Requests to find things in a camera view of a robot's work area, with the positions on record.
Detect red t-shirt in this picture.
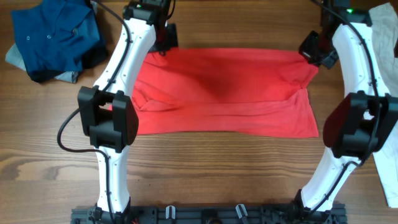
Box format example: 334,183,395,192
132,48,318,138

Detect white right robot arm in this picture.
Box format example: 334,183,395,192
298,6,397,217

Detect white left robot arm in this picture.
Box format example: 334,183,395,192
78,0,178,223

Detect black folded garment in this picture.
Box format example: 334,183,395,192
24,46,108,83

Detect white t-shirt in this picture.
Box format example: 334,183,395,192
368,2,398,208

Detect blue folded shirt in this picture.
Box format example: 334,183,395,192
11,0,105,73

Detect grey folded garment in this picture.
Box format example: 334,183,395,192
5,44,79,83

